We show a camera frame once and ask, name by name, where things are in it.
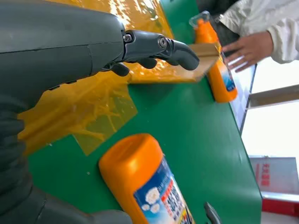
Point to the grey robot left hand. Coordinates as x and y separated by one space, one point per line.
47 46

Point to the orange bottle with blue label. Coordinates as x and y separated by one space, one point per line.
217 85
126 173

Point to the person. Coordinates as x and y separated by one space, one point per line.
268 15

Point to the grey metal bar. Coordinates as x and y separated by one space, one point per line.
273 96

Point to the green table mat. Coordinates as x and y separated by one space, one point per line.
186 139

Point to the yellow film wrapped cardboard sheet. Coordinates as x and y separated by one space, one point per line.
140 15

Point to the white framed sign board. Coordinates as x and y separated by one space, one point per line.
275 176

